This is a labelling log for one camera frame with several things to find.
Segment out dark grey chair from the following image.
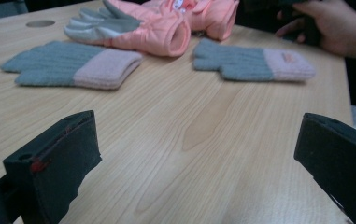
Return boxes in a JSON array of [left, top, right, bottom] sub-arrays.
[[0, 0, 29, 22]]

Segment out pink padded glove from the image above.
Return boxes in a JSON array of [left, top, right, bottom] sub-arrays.
[[64, 0, 192, 58], [141, 0, 241, 42]]

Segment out round table cable hole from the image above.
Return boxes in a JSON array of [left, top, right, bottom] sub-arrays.
[[25, 19, 56, 29]]

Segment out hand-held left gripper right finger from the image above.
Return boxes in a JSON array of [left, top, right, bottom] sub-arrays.
[[293, 112, 356, 224]]

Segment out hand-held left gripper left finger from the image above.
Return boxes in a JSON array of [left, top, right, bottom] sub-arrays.
[[3, 109, 103, 224]]

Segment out grey and pink knit glove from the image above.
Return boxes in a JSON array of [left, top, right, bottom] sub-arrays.
[[192, 37, 317, 84], [0, 40, 145, 91]]

